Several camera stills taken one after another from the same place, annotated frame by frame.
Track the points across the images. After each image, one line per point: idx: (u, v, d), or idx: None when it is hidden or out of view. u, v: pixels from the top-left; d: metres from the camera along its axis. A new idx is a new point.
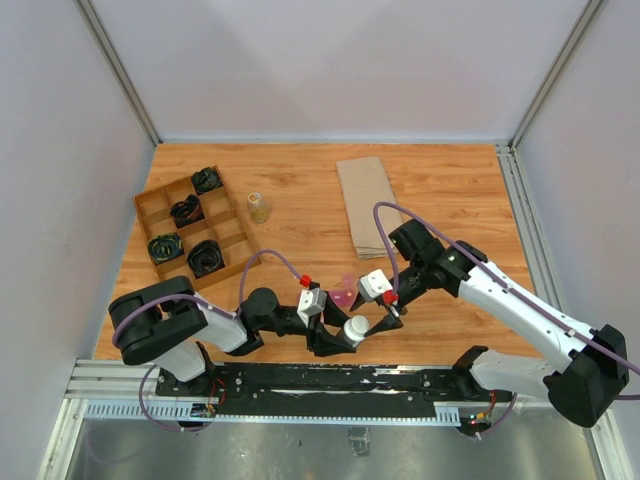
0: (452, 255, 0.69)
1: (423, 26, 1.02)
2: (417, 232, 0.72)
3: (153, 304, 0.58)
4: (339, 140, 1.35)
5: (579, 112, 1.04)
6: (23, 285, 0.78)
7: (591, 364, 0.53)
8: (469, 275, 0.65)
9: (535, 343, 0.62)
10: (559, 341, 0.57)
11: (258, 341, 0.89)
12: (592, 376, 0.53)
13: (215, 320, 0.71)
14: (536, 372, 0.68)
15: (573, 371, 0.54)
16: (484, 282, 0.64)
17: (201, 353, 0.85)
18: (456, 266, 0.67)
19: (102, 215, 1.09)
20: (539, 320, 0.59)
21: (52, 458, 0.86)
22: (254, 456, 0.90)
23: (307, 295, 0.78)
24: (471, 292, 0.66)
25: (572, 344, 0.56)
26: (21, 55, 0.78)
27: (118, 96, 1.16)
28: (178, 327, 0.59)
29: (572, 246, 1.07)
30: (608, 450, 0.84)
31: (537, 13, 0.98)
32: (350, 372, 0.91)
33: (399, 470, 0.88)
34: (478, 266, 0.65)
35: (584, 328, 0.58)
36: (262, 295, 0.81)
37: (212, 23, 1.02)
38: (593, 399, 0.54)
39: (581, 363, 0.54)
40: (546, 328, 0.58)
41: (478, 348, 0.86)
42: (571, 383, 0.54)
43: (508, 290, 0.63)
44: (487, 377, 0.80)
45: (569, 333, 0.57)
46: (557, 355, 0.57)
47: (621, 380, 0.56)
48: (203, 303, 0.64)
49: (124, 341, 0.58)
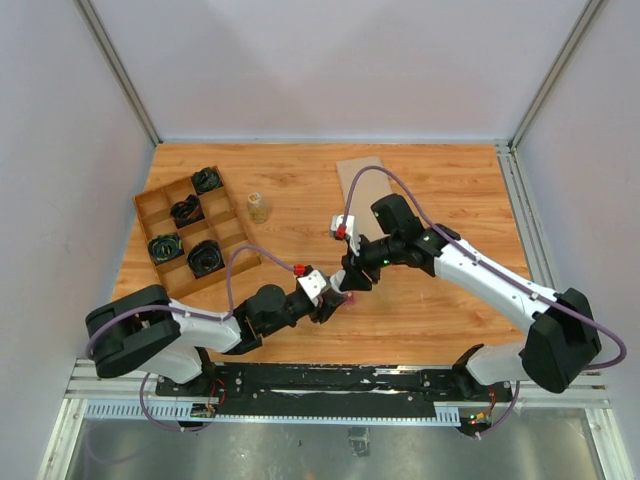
0: (427, 235, 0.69)
1: (422, 27, 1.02)
2: (402, 207, 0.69)
3: (123, 316, 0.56)
4: (339, 141, 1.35)
5: (579, 112, 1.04)
6: (23, 285, 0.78)
7: (554, 323, 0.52)
8: (442, 252, 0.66)
9: (505, 312, 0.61)
10: (523, 304, 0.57)
11: (258, 340, 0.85)
12: (555, 336, 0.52)
13: (197, 326, 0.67)
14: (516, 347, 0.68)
15: (536, 331, 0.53)
16: (455, 257, 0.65)
17: (197, 354, 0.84)
18: (432, 245, 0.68)
19: (101, 215, 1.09)
20: (505, 287, 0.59)
21: (51, 458, 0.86)
22: (254, 456, 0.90)
23: (314, 280, 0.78)
24: (445, 269, 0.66)
25: (536, 306, 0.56)
26: (21, 55, 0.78)
27: (118, 96, 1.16)
28: (149, 337, 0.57)
29: (572, 246, 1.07)
30: (607, 450, 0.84)
31: (537, 14, 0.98)
32: (350, 372, 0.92)
33: (399, 470, 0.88)
34: (450, 243, 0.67)
35: (549, 292, 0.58)
36: (268, 291, 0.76)
37: (212, 24, 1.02)
38: (559, 360, 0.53)
39: (544, 323, 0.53)
40: (511, 293, 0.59)
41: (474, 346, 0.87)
42: (536, 345, 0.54)
43: (477, 262, 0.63)
44: (483, 374, 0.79)
45: (533, 296, 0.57)
46: (523, 319, 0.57)
47: (590, 344, 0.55)
48: (179, 310, 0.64)
49: (99, 356, 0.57)
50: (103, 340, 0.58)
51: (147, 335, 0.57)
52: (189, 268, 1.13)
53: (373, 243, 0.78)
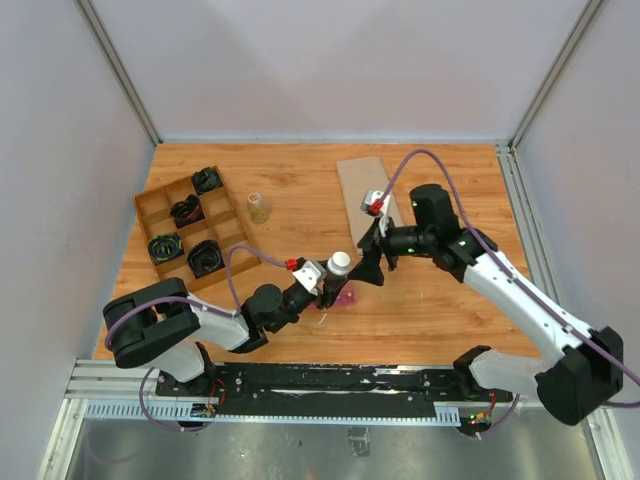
0: (463, 240, 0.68)
1: (422, 27, 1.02)
2: (442, 205, 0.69)
3: (142, 308, 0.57)
4: (339, 141, 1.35)
5: (579, 112, 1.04)
6: (23, 284, 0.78)
7: (584, 360, 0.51)
8: (477, 262, 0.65)
9: (533, 339, 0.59)
10: (555, 335, 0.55)
11: (263, 338, 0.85)
12: (583, 373, 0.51)
13: (212, 321, 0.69)
14: (531, 368, 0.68)
15: (562, 365, 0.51)
16: (490, 270, 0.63)
17: (200, 353, 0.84)
18: (466, 252, 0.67)
19: (101, 215, 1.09)
20: (537, 313, 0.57)
21: (51, 458, 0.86)
22: (253, 456, 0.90)
23: (308, 273, 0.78)
24: (477, 278, 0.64)
25: (567, 340, 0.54)
26: (21, 55, 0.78)
27: (118, 96, 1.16)
28: (169, 328, 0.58)
29: (572, 246, 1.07)
30: (607, 450, 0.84)
31: (537, 14, 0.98)
32: (350, 372, 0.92)
33: (399, 470, 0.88)
34: (487, 254, 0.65)
35: (583, 327, 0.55)
36: (266, 291, 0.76)
37: (212, 24, 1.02)
38: (580, 397, 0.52)
39: (572, 358, 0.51)
40: (544, 321, 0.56)
41: (480, 348, 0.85)
42: (559, 376, 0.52)
43: (512, 280, 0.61)
44: (486, 376, 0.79)
45: (566, 329, 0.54)
46: (551, 350, 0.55)
47: (613, 385, 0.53)
48: (196, 303, 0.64)
49: (117, 345, 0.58)
50: (121, 331, 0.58)
51: (168, 327, 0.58)
52: (189, 268, 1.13)
53: (403, 230, 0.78)
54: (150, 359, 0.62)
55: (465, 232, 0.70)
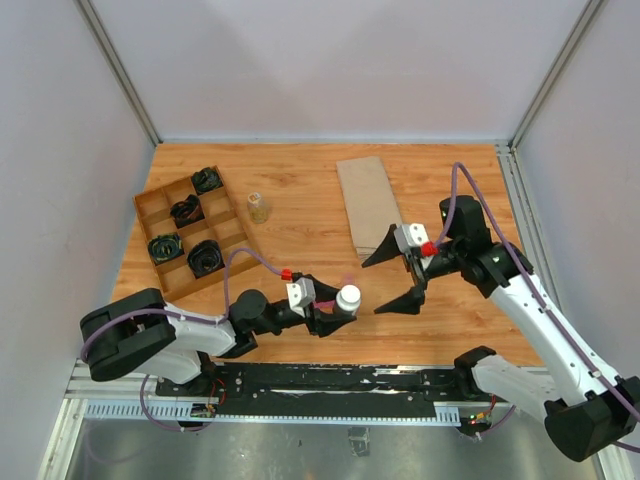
0: (498, 256, 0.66)
1: (422, 26, 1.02)
2: (475, 216, 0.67)
3: (118, 320, 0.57)
4: (339, 141, 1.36)
5: (579, 112, 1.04)
6: (22, 284, 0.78)
7: (605, 409, 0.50)
8: (509, 283, 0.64)
9: (552, 370, 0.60)
10: (579, 378, 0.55)
11: (253, 342, 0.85)
12: (602, 421, 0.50)
13: (191, 330, 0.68)
14: (541, 392, 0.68)
15: (582, 411, 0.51)
16: (522, 295, 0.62)
17: (196, 356, 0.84)
18: (498, 269, 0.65)
19: (101, 215, 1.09)
20: (566, 352, 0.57)
21: (51, 458, 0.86)
22: (253, 456, 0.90)
23: (296, 289, 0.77)
24: (505, 300, 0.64)
25: (593, 385, 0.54)
26: (21, 56, 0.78)
27: (119, 96, 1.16)
28: (140, 340, 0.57)
29: (572, 246, 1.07)
30: (608, 450, 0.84)
31: (537, 13, 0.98)
32: (350, 373, 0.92)
33: (399, 470, 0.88)
34: (521, 276, 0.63)
35: (610, 373, 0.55)
36: (250, 297, 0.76)
37: (212, 24, 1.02)
38: (592, 441, 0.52)
39: (593, 405, 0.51)
40: (570, 361, 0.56)
41: (484, 349, 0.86)
42: (576, 420, 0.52)
43: (544, 310, 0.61)
44: (488, 381, 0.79)
45: (593, 373, 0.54)
46: (571, 389, 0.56)
47: (624, 429, 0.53)
48: (174, 314, 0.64)
49: (93, 360, 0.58)
50: (98, 343, 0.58)
51: (139, 340, 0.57)
52: (189, 268, 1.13)
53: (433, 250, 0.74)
54: (130, 371, 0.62)
55: (497, 247, 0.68)
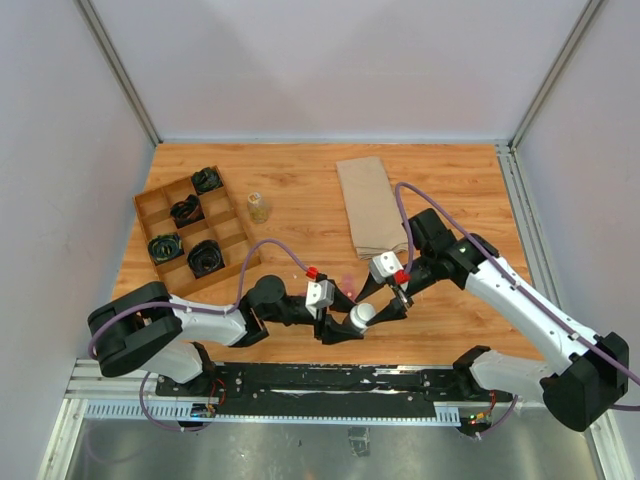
0: (464, 247, 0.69)
1: (423, 27, 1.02)
2: (431, 220, 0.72)
3: (123, 315, 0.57)
4: (339, 141, 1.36)
5: (579, 112, 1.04)
6: (22, 284, 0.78)
7: (591, 368, 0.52)
8: (478, 269, 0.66)
9: (537, 344, 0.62)
10: (561, 343, 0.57)
11: (264, 331, 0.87)
12: (591, 381, 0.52)
13: (200, 322, 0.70)
14: (535, 372, 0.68)
15: (571, 375, 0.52)
16: (492, 278, 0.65)
17: (197, 354, 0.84)
18: (466, 258, 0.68)
19: (101, 214, 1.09)
20: (543, 321, 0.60)
21: (51, 458, 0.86)
22: (253, 456, 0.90)
23: (315, 288, 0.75)
24: (479, 285, 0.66)
25: (574, 347, 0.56)
26: (21, 56, 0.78)
27: (118, 96, 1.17)
28: (149, 334, 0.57)
29: (573, 246, 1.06)
30: (607, 450, 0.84)
31: (537, 13, 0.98)
32: (350, 372, 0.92)
33: (399, 470, 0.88)
34: (489, 261, 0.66)
35: (588, 334, 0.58)
36: (268, 283, 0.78)
37: (212, 24, 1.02)
38: (589, 405, 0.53)
39: (580, 367, 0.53)
40: (549, 329, 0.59)
41: (480, 348, 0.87)
42: (567, 386, 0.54)
43: (516, 287, 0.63)
44: (487, 377, 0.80)
45: (572, 336, 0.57)
46: (557, 357, 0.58)
47: (619, 389, 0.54)
48: (180, 307, 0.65)
49: (103, 354, 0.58)
50: (106, 339, 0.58)
51: (147, 334, 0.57)
52: (189, 268, 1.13)
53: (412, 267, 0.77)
54: (137, 367, 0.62)
55: (461, 240, 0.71)
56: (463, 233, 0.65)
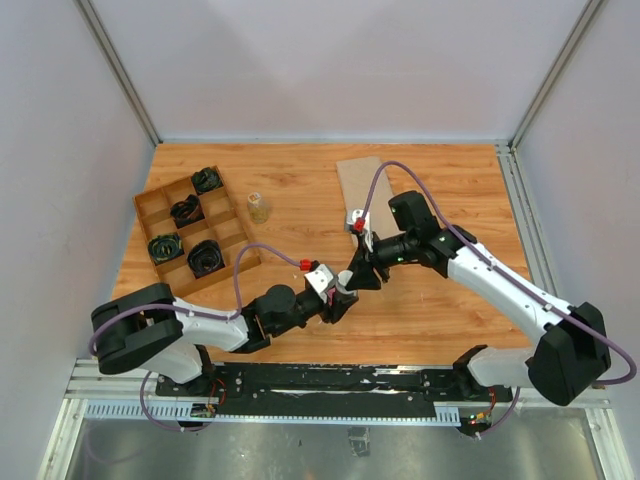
0: (444, 236, 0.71)
1: (423, 27, 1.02)
2: (418, 206, 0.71)
3: (125, 315, 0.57)
4: (339, 141, 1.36)
5: (579, 112, 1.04)
6: (22, 284, 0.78)
7: (567, 336, 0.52)
8: (457, 254, 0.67)
9: (516, 319, 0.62)
10: (536, 314, 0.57)
11: (267, 340, 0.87)
12: (566, 348, 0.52)
13: (201, 327, 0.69)
14: (522, 356, 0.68)
15: (546, 343, 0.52)
16: (470, 261, 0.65)
17: (198, 356, 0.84)
18: (445, 246, 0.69)
19: (101, 214, 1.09)
20: (519, 295, 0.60)
21: (51, 458, 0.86)
22: (253, 456, 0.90)
23: (320, 274, 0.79)
24: (459, 270, 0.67)
25: (548, 317, 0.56)
26: (21, 56, 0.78)
27: (118, 96, 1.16)
28: (149, 336, 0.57)
29: (573, 246, 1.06)
30: (607, 450, 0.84)
31: (537, 13, 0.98)
32: (350, 372, 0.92)
33: (399, 470, 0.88)
34: (466, 246, 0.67)
35: (563, 304, 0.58)
36: (279, 291, 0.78)
37: (212, 24, 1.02)
38: (568, 373, 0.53)
39: (555, 335, 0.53)
40: (525, 302, 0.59)
41: (478, 347, 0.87)
42: (545, 355, 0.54)
43: (492, 268, 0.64)
44: (485, 374, 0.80)
45: (546, 306, 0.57)
46: (534, 329, 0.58)
47: (599, 361, 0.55)
48: (183, 310, 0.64)
49: (103, 351, 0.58)
50: (106, 337, 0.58)
51: (147, 335, 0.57)
52: (189, 268, 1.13)
53: (390, 241, 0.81)
54: (136, 366, 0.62)
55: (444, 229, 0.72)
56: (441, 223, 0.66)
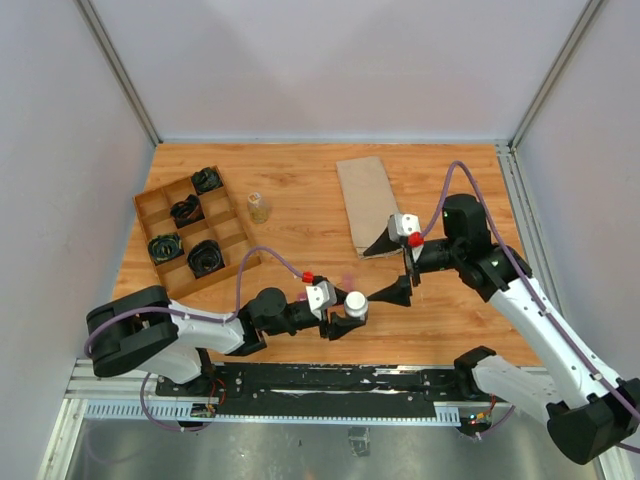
0: (496, 259, 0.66)
1: (423, 27, 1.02)
2: (478, 219, 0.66)
3: (121, 317, 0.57)
4: (339, 141, 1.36)
5: (579, 112, 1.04)
6: (23, 284, 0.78)
7: (608, 413, 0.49)
8: (508, 287, 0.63)
9: (553, 374, 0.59)
10: (581, 380, 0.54)
11: (261, 343, 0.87)
12: (605, 424, 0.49)
13: (197, 330, 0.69)
14: (540, 394, 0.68)
15: (586, 417, 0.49)
16: (521, 299, 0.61)
17: (197, 357, 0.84)
18: (497, 273, 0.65)
19: (101, 214, 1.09)
20: (567, 355, 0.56)
21: (51, 458, 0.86)
22: (253, 456, 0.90)
23: (317, 292, 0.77)
24: (505, 304, 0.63)
25: (595, 387, 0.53)
26: (21, 56, 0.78)
27: (118, 96, 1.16)
28: (144, 339, 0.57)
29: (572, 246, 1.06)
30: (608, 450, 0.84)
31: (537, 13, 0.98)
32: (350, 372, 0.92)
33: (399, 470, 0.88)
34: (521, 279, 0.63)
35: (611, 376, 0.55)
36: (270, 294, 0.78)
37: (212, 24, 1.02)
38: (595, 444, 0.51)
39: (596, 409, 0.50)
40: (571, 364, 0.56)
41: (484, 349, 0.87)
42: (579, 424, 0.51)
43: (544, 313, 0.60)
44: (488, 381, 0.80)
45: (595, 375, 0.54)
46: (573, 393, 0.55)
47: (627, 431, 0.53)
48: (179, 313, 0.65)
49: (98, 353, 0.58)
50: (102, 339, 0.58)
51: (142, 338, 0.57)
52: (189, 268, 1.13)
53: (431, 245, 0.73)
54: (131, 369, 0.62)
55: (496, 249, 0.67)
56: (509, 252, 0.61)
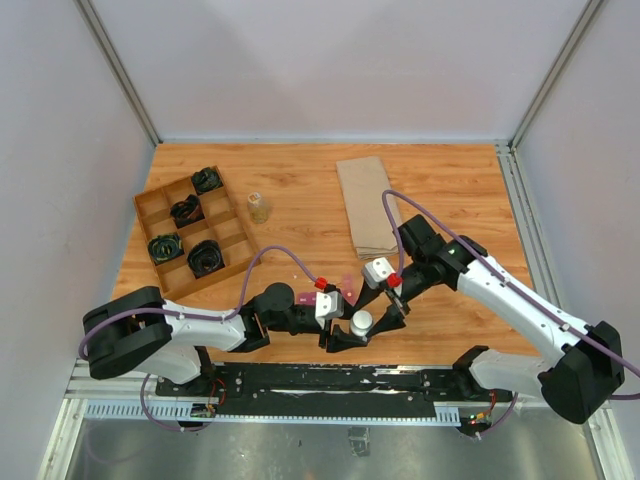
0: (453, 248, 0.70)
1: (423, 27, 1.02)
2: (421, 226, 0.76)
3: (115, 319, 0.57)
4: (339, 141, 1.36)
5: (579, 113, 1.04)
6: (23, 284, 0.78)
7: (584, 357, 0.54)
8: (468, 268, 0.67)
9: (530, 337, 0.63)
10: (553, 335, 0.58)
11: (265, 338, 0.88)
12: (584, 370, 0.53)
13: (193, 329, 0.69)
14: (532, 369, 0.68)
15: (565, 365, 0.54)
16: (482, 275, 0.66)
17: (197, 357, 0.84)
18: (456, 258, 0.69)
19: (101, 214, 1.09)
20: (535, 315, 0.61)
21: (51, 458, 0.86)
22: (253, 456, 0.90)
23: (326, 300, 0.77)
24: (469, 284, 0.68)
25: (566, 338, 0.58)
26: (22, 56, 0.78)
27: (118, 96, 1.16)
28: (138, 340, 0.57)
29: (572, 246, 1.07)
30: (607, 450, 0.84)
31: (537, 13, 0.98)
32: (350, 372, 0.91)
33: (399, 470, 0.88)
34: (477, 260, 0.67)
35: (578, 324, 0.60)
36: (278, 290, 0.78)
37: (212, 24, 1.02)
38: (586, 395, 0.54)
39: (573, 357, 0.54)
40: (541, 322, 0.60)
41: (478, 348, 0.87)
42: (562, 378, 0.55)
43: (505, 284, 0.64)
44: (486, 377, 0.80)
45: (563, 327, 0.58)
46: (551, 348, 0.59)
47: (615, 379, 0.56)
48: (172, 313, 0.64)
49: (92, 355, 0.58)
50: (96, 341, 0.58)
51: (136, 340, 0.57)
52: (189, 268, 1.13)
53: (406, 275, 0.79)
54: (126, 371, 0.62)
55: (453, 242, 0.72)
56: (448, 232, 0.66)
